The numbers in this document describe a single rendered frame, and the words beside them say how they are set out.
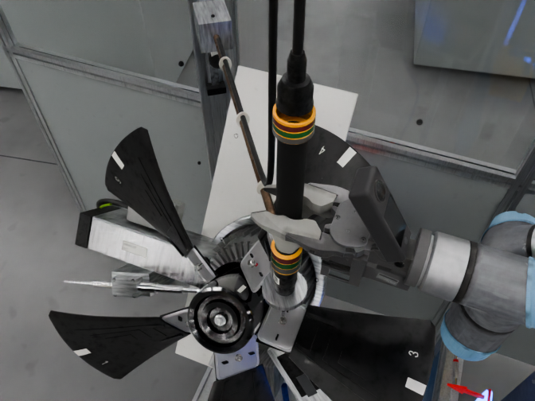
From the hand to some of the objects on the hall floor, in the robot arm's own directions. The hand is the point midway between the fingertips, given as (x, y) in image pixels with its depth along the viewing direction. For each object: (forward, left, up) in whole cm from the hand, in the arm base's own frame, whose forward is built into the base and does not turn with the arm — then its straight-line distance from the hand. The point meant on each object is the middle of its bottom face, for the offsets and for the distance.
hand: (267, 200), depth 62 cm
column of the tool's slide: (+27, -71, -148) cm, 167 cm away
